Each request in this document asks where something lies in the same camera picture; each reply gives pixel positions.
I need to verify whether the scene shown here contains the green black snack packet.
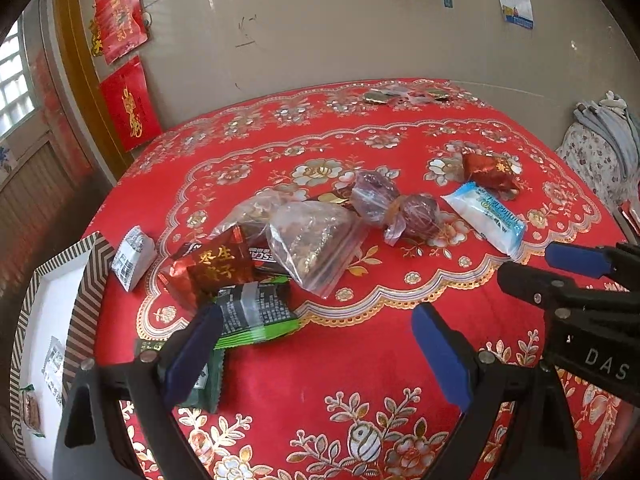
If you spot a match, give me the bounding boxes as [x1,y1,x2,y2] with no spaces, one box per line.
[212,280,300,350]

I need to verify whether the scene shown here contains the red gold wall decoration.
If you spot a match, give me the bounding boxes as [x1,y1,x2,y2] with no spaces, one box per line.
[89,0,152,65]
[99,56,163,153]

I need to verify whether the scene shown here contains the red shiny candy packet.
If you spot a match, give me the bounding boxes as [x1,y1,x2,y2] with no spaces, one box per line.
[461,152,522,193]

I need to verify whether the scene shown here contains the white blue snack packet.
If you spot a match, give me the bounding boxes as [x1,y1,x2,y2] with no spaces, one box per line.
[444,181,527,261]

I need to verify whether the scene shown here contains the red gold-lettered snack packet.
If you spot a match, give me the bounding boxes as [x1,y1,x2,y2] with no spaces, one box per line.
[159,225,256,311]

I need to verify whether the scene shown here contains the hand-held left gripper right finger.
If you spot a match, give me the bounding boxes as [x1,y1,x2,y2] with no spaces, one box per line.
[410,302,583,480]

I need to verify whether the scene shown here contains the window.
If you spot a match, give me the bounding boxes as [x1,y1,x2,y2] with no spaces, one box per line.
[0,20,40,137]

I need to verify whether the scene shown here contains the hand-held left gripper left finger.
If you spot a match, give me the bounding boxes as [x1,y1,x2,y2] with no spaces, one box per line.
[52,302,226,480]

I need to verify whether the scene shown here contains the clear bag of brown snacks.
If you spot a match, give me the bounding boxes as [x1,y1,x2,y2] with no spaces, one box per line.
[210,194,286,241]

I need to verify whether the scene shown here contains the floral cloth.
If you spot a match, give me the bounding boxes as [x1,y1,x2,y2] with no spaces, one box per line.
[555,122,631,206]

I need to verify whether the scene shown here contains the ribbed metal door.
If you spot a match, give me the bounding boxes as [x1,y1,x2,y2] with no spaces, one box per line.
[0,132,96,281]

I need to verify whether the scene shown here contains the dark green snack packet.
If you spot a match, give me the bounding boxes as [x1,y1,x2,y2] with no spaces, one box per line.
[135,339,227,415]

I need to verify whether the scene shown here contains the clear twisted bag of dates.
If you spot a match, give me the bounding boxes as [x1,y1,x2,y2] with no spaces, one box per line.
[350,170,443,247]

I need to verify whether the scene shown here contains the wooden door frame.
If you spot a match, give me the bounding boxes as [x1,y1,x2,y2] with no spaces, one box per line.
[52,0,135,181]

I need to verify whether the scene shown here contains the clear zip bag of nuts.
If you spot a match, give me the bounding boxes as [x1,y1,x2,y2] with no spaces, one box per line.
[266,201,368,300]

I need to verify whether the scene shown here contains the grey folded clothes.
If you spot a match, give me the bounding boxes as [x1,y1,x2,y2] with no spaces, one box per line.
[572,91,640,196]

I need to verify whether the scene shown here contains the small items by table edge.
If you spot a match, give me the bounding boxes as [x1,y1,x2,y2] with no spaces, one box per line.
[364,86,453,108]

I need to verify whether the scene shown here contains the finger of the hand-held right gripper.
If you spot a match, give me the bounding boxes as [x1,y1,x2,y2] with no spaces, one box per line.
[497,261,598,321]
[545,241,640,282]

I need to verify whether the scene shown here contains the small white packet in box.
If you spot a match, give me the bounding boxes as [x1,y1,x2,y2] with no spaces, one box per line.
[42,337,67,407]

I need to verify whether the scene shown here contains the white black-print snack packet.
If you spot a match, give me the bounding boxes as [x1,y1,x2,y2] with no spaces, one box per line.
[111,226,157,292]

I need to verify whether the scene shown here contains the black red bar wrapper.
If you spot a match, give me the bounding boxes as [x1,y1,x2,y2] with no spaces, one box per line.
[246,244,292,277]

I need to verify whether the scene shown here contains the red floral tablecloth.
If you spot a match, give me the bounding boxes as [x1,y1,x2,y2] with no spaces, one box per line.
[82,77,636,480]

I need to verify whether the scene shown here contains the striped cardboard box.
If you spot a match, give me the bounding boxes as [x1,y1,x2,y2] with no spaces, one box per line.
[10,232,118,458]

